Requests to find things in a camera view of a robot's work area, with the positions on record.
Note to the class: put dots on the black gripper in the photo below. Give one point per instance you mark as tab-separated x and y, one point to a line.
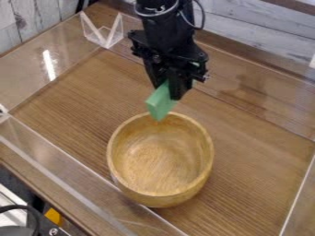
165	44

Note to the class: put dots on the green rectangular block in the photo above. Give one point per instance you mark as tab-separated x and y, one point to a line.
159	103

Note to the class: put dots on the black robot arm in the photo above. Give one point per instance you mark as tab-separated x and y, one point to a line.
162	4

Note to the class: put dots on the brown wooden bowl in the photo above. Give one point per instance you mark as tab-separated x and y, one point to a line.
161	159

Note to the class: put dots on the yellow and black device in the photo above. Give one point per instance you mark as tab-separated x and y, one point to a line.
47	228

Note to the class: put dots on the clear acrylic corner bracket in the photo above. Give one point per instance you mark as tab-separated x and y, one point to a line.
106	37

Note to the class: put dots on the clear acrylic front wall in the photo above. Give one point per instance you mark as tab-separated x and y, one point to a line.
80	194

